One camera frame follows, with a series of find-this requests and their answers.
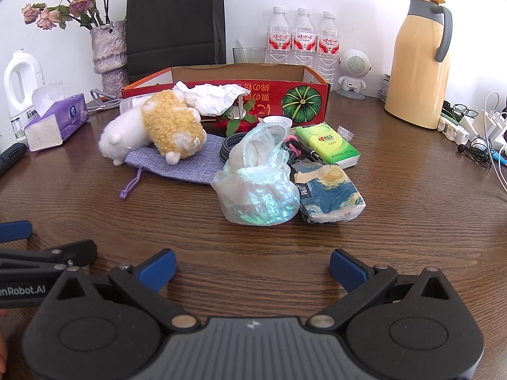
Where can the red and green flower decoration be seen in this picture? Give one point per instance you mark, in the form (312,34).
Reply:
(233,122)

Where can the black earphones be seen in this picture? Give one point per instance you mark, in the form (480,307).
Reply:
(477,152)

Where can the power strip with chargers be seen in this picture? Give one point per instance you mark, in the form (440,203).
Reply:
(489,124)

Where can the white power strip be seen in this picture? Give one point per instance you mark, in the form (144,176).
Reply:
(453,130)

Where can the red cardboard box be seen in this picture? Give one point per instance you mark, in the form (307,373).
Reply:
(309,99)

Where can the pink clip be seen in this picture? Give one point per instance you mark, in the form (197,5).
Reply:
(291,142)

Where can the yellow thermos jug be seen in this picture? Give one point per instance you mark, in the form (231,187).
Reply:
(416,71)

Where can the small white candy wrapper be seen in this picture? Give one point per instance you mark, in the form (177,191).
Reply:
(344,132)

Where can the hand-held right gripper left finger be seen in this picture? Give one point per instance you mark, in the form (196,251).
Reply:
(157,270)

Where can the black paper bag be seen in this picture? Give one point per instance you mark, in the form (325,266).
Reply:
(174,27)

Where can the eyeglasses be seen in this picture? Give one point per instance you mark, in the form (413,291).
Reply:
(465,110)

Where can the white robot speaker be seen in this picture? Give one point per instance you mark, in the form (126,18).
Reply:
(352,71)

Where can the clear glass cup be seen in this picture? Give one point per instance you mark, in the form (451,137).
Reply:
(249,56)

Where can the purple tissue box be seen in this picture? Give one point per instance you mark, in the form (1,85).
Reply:
(59,118)

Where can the blue tube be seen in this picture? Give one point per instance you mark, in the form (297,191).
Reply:
(500,158)

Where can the painted print tissue pack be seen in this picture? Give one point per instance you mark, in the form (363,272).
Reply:
(330,196)

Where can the white round lid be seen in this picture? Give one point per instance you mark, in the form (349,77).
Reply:
(275,120)

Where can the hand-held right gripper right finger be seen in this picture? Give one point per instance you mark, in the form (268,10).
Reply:
(348,271)

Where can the green tissue pack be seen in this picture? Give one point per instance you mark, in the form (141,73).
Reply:
(328,146)

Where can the white detergent bottle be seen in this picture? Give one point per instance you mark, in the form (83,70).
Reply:
(21,91)

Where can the black pen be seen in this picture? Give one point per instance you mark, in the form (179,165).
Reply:
(311,155)

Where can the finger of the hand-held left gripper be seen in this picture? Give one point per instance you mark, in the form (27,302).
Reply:
(16,231)
(75,254)

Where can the mottled purple vase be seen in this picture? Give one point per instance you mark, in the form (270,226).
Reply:
(109,55)

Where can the black handheld device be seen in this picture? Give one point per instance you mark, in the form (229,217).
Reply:
(12,156)

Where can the iridescent plastic bag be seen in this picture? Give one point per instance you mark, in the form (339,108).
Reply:
(257,190)

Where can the yellow and white plush toy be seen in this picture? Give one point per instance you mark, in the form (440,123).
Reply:
(166,126)

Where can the clear water bottle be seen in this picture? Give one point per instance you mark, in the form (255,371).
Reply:
(304,41)
(278,41)
(328,47)

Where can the crumpled white tissue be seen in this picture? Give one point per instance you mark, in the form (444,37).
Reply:
(214,97)

